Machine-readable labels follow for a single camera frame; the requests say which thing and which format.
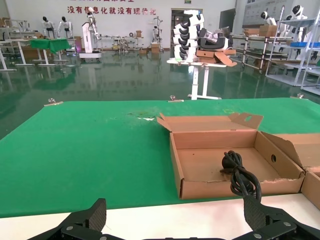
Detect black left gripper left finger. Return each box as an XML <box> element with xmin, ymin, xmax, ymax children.
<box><xmin>26</xmin><ymin>198</ymin><xmax>111</xmax><ymax>240</ymax></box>

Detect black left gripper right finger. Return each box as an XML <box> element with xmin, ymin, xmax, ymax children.
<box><xmin>243</xmin><ymin>196</ymin><xmax>320</xmax><ymax>240</ymax></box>

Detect black power cable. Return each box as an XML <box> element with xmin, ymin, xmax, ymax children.
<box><xmin>219</xmin><ymin>149</ymin><xmax>263</xmax><ymax>202</ymax></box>

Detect empty open cardboard box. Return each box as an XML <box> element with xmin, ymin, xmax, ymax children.
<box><xmin>156</xmin><ymin>112</ymin><xmax>306</xmax><ymax>200</ymax></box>

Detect flat cardboard box on desk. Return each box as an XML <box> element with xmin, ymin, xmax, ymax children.
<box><xmin>195</xmin><ymin>49</ymin><xmax>238</xmax><ymax>68</ymax></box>

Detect cardboard box on rack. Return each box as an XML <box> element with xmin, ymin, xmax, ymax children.
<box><xmin>258</xmin><ymin>24</ymin><xmax>278</xmax><ymax>38</ymax></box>

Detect green felt table cloth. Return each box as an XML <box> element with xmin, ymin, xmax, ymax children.
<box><xmin>0</xmin><ymin>96</ymin><xmax>320</xmax><ymax>220</ymax></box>

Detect white standing desk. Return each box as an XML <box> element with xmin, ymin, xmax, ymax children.
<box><xmin>166</xmin><ymin>57</ymin><xmax>238</xmax><ymax>101</ymax></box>

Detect white metal shelf rack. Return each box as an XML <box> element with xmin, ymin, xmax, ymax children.
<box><xmin>265</xmin><ymin>4</ymin><xmax>320</xmax><ymax>96</ymax></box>

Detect blue plastic bin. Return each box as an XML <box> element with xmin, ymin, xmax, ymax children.
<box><xmin>289</xmin><ymin>41</ymin><xmax>320</xmax><ymax>49</ymax></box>

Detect black and white robot shell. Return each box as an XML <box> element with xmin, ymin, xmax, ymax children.
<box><xmin>198</xmin><ymin>27</ymin><xmax>234</xmax><ymax>52</ymax></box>

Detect table with green cloth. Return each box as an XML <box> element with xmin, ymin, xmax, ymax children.
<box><xmin>29</xmin><ymin>37</ymin><xmax>72</xmax><ymax>66</ymax></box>

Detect small humanoid robot on stand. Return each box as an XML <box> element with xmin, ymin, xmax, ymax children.
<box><xmin>152</xmin><ymin>16</ymin><xmax>165</xmax><ymax>52</ymax></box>

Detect white humanoid robot black head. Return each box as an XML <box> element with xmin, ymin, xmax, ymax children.
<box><xmin>57</xmin><ymin>16</ymin><xmax>74</xmax><ymax>40</ymax></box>
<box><xmin>41</xmin><ymin>16</ymin><xmax>55</xmax><ymax>39</ymax></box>

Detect stacked white robot shells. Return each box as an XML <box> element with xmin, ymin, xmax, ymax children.
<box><xmin>172</xmin><ymin>9</ymin><xmax>205</xmax><ymax>61</ymax></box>

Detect white humanoid robot black visor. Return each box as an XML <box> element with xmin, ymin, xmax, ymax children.
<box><xmin>260</xmin><ymin>11</ymin><xmax>277</xmax><ymax>27</ymax></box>
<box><xmin>291</xmin><ymin>4</ymin><xmax>308</xmax><ymax>21</ymax></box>

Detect black door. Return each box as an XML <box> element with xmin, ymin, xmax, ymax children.
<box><xmin>219</xmin><ymin>8</ymin><xmax>237</xmax><ymax>33</ymax></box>

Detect cardboard box holding cables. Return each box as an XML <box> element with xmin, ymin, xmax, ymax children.
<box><xmin>262</xmin><ymin>131</ymin><xmax>320</xmax><ymax>211</ymax></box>

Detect dark pipe frame rack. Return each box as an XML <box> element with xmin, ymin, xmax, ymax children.
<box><xmin>232</xmin><ymin>34</ymin><xmax>292</xmax><ymax>73</ymax></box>

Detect white frame workbench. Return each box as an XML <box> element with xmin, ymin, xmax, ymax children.
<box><xmin>0</xmin><ymin>38</ymin><xmax>36</xmax><ymax>72</ymax></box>

